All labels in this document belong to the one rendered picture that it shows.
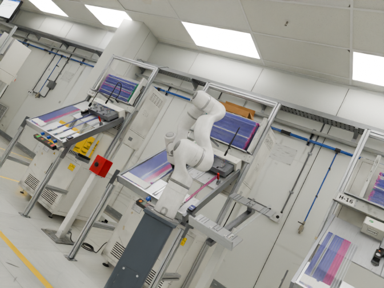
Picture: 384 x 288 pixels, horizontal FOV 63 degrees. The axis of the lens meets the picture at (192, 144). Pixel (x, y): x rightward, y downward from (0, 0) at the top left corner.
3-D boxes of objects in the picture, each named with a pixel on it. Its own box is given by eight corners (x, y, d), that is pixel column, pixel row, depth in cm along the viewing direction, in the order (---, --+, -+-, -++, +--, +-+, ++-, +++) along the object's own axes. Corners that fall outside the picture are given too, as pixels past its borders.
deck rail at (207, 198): (184, 223, 211) (184, 216, 208) (182, 222, 212) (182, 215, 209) (239, 175, 259) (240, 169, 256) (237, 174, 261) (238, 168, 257)
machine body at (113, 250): (155, 313, 225) (196, 235, 233) (96, 261, 262) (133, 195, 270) (193, 306, 279) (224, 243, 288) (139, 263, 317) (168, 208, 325)
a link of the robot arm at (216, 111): (178, 164, 171) (202, 178, 176) (190, 156, 162) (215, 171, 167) (199, 100, 199) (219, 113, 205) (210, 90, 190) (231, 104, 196)
